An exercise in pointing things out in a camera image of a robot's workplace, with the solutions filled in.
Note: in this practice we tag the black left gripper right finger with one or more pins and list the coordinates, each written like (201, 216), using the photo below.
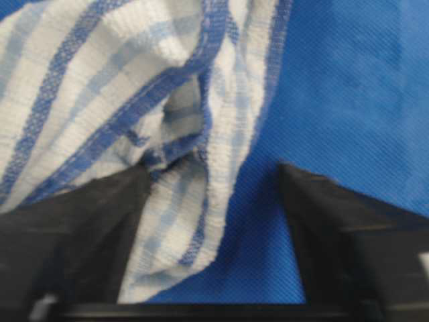
(360, 258)

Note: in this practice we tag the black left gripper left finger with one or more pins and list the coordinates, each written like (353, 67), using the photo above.
(71, 248)

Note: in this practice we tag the blue white striped towel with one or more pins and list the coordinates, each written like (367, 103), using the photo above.
(90, 88)

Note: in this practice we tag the blue table cloth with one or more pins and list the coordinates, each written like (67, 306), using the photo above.
(351, 102)

